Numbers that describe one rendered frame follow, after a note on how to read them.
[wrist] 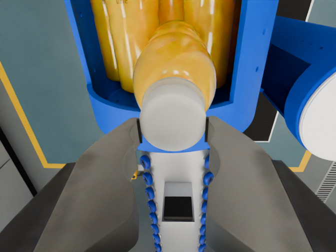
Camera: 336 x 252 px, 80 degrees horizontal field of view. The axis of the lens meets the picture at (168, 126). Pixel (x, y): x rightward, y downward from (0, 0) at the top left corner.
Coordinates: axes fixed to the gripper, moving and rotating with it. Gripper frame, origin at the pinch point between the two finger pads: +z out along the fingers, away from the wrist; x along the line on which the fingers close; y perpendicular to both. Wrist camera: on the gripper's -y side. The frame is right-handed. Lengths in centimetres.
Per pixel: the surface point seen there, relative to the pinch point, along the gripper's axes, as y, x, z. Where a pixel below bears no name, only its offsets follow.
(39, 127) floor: 84, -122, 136
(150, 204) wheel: 58, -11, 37
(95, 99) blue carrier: 4.9, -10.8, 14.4
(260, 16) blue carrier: -4.3, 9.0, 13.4
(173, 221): 51, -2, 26
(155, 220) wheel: 66, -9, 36
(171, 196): 49, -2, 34
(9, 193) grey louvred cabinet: 137, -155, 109
